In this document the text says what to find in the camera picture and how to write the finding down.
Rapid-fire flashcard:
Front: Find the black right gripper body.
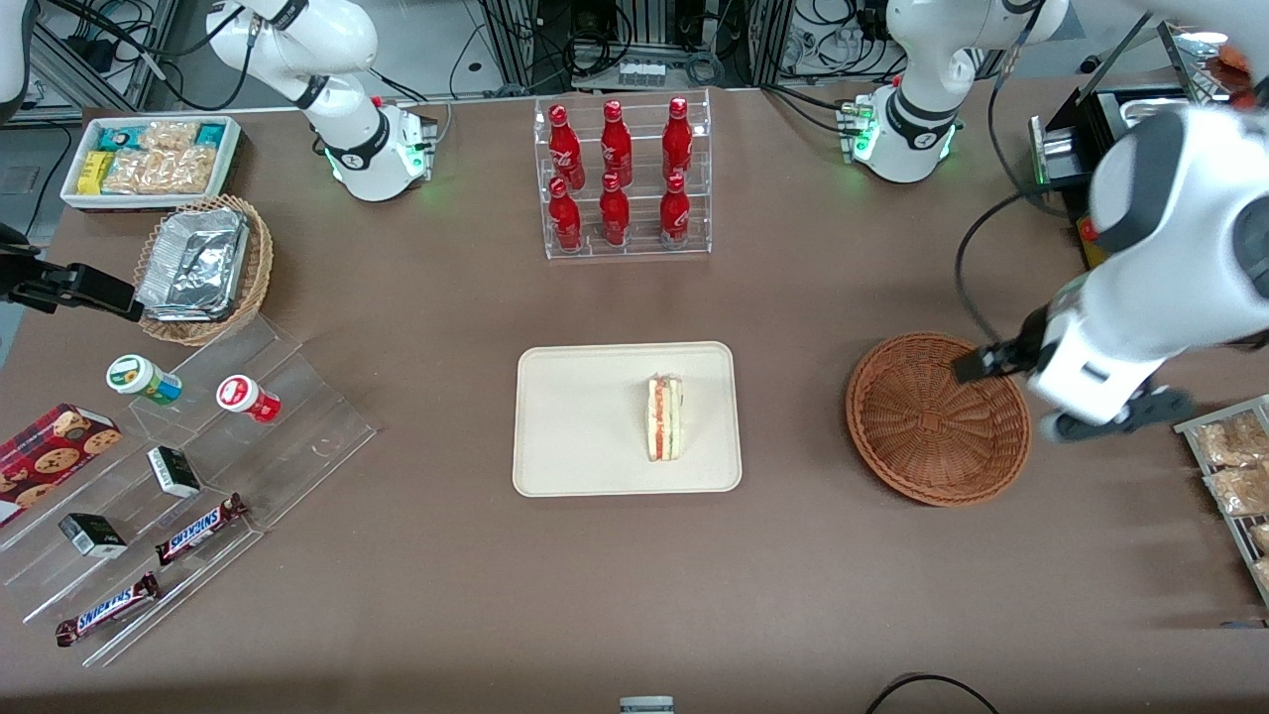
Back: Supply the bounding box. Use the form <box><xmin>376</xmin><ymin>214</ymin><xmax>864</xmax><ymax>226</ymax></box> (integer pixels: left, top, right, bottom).
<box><xmin>0</xmin><ymin>226</ymin><xmax>68</xmax><ymax>314</ymax></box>

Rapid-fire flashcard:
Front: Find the triangle sandwich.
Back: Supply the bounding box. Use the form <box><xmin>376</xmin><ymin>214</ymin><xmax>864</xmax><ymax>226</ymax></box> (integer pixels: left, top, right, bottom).
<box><xmin>646</xmin><ymin>373</ymin><xmax>684</xmax><ymax>463</ymax></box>

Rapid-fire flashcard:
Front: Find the tray of packaged snacks right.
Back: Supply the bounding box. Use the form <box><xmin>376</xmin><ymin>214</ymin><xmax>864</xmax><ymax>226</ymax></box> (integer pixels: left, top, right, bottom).
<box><xmin>1173</xmin><ymin>394</ymin><xmax>1269</xmax><ymax>608</ymax></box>

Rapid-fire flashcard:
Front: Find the brown wicker basket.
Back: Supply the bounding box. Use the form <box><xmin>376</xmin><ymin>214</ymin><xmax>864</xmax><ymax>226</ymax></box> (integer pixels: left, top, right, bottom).
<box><xmin>846</xmin><ymin>331</ymin><xmax>1033</xmax><ymax>508</ymax></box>

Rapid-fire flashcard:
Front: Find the light wicker basket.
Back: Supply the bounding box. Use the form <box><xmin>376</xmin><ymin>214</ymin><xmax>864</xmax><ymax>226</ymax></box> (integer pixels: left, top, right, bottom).
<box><xmin>133</xmin><ymin>194</ymin><xmax>275</xmax><ymax>347</ymax></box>

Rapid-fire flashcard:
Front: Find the cream plastic tray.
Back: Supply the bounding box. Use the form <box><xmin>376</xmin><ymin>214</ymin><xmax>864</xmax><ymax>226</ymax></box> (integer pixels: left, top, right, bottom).
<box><xmin>512</xmin><ymin>341</ymin><xmax>744</xmax><ymax>498</ymax></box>

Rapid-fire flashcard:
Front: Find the aluminium foil container stack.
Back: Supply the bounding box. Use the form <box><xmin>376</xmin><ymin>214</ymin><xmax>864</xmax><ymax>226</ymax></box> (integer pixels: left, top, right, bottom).
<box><xmin>136</xmin><ymin>207</ymin><xmax>251</xmax><ymax>323</ymax></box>

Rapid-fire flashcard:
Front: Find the green sunflower yogurt cup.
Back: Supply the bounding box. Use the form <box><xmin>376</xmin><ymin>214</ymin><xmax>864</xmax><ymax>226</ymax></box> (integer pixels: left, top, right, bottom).
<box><xmin>106</xmin><ymin>354</ymin><xmax>183</xmax><ymax>407</ymax></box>

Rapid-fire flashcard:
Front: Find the clear nut snack bag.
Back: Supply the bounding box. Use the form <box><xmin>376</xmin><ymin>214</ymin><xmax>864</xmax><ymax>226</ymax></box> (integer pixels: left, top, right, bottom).
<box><xmin>139</xmin><ymin>121</ymin><xmax>199</xmax><ymax>152</ymax></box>
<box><xmin>102</xmin><ymin>147</ymin><xmax>217</xmax><ymax>195</ymax></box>

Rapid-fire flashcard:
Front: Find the red lid yogurt cup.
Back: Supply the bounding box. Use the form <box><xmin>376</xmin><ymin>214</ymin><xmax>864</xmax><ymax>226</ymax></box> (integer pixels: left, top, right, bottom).
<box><xmin>216</xmin><ymin>375</ymin><xmax>282</xmax><ymax>424</ymax></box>

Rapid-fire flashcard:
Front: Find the red tartan cookie box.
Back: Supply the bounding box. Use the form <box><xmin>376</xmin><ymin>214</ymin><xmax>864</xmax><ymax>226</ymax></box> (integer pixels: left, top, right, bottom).
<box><xmin>0</xmin><ymin>403</ymin><xmax>123</xmax><ymax>529</ymax></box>

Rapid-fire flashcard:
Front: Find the white snack bin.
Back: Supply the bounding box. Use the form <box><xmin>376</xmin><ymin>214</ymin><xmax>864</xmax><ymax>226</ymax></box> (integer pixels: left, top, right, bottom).
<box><xmin>60</xmin><ymin>115</ymin><xmax>243</xmax><ymax>212</ymax></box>

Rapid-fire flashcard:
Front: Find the small black carton box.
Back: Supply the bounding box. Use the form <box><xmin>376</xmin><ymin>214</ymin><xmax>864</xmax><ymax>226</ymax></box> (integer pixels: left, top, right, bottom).
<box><xmin>147</xmin><ymin>446</ymin><xmax>203</xmax><ymax>499</ymax></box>
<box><xmin>58</xmin><ymin>513</ymin><xmax>129</xmax><ymax>559</ymax></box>

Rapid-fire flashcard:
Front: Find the small grey control box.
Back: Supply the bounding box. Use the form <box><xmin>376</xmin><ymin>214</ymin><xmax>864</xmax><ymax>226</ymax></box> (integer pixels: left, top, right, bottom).
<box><xmin>1029</xmin><ymin>114</ymin><xmax>1078</xmax><ymax>189</ymax></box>

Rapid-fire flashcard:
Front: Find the clear acrylic stepped shelf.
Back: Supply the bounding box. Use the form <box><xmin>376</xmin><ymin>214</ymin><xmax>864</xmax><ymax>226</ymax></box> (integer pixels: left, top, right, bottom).
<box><xmin>0</xmin><ymin>312</ymin><xmax>379</xmax><ymax>668</ymax></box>

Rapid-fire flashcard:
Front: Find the black yellow food warmer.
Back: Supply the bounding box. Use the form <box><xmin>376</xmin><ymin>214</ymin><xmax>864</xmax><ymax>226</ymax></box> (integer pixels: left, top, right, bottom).
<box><xmin>1074</xmin><ymin>15</ymin><xmax>1269</xmax><ymax>350</ymax></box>

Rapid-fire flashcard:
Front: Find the Snickers chocolate bar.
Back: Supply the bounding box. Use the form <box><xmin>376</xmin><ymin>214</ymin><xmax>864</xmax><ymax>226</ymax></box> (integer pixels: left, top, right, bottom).
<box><xmin>55</xmin><ymin>572</ymin><xmax>162</xmax><ymax>648</ymax></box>
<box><xmin>155</xmin><ymin>493</ymin><xmax>249</xmax><ymax>567</ymax></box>

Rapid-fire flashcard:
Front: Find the red cola bottle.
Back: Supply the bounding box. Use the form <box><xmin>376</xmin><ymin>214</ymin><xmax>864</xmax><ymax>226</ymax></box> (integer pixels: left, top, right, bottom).
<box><xmin>662</xmin><ymin>96</ymin><xmax>694</xmax><ymax>182</ymax></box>
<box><xmin>549</xmin><ymin>177</ymin><xmax>583</xmax><ymax>252</ymax></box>
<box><xmin>659</xmin><ymin>174</ymin><xmax>692</xmax><ymax>247</ymax></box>
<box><xmin>548</xmin><ymin>103</ymin><xmax>584</xmax><ymax>189</ymax></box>
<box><xmin>600</xmin><ymin>99</ymin><xmax>634</xmax><ymax>187</ymax></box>
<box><xmin>599</xmin><ymin>172</ymin><xmax>632</xmax><ymax>247</ymax></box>

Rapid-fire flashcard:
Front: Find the clear acrylic bottle rack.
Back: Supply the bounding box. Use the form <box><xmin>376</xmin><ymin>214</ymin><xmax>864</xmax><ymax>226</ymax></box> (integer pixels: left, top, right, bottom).
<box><xmin>532</xmin><ymin>87</ymin><xmax>713</xmax><ymax>261</ymax></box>

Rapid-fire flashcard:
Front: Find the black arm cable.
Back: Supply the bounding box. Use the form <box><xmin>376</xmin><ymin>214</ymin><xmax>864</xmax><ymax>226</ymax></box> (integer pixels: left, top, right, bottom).
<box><xmin>954</xmin><ymin>188</ymin><xmax>1054</xmax><ymax>344</ymax></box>

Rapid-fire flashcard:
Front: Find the black floor cable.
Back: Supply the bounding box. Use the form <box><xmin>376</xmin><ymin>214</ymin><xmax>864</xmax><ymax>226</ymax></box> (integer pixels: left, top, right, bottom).
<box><xmin>865</xmin><ymin>673</ymin><xmax>1000</xmax><ymax>714</ymax></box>

